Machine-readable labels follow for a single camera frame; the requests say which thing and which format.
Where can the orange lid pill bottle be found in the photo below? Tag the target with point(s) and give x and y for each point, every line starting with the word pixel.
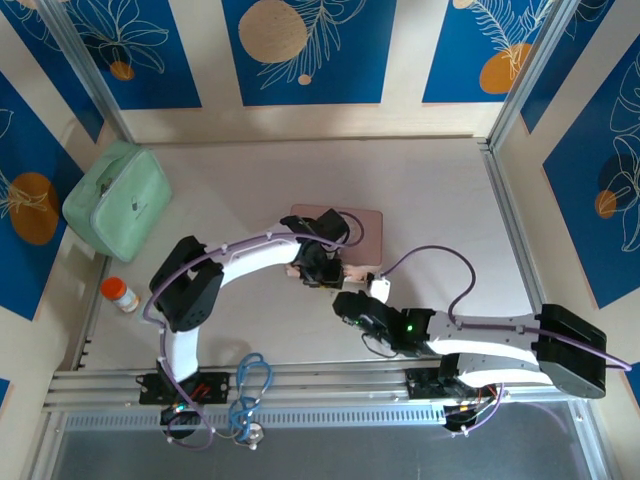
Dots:
pixel 120 295

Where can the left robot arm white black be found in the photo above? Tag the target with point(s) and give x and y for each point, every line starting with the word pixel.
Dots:
pixel 250 260

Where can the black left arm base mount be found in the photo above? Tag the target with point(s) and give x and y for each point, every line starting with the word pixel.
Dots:
pixel 215 387

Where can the pink rectangular box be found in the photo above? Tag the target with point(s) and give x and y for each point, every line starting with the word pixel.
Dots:
pixel 367 235

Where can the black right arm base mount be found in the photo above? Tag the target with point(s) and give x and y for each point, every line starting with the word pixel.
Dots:
pixel 425 385

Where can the blue stethoscope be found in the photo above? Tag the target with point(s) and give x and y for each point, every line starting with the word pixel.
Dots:
pixel 255 365

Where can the aluminium table side rail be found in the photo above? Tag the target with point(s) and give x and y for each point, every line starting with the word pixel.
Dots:
pixel 515 240
pixel 87 325

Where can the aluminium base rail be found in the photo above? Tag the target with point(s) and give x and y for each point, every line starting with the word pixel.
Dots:
pixel 325 385

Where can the aluminium corner post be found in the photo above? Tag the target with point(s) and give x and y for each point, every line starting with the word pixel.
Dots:
pixel 85 65
pixel 530 70

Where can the mint green zip pouch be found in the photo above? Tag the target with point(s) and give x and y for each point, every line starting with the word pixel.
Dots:
pixel 120 205

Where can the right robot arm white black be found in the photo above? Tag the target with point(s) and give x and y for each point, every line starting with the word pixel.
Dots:
pixel 480 327

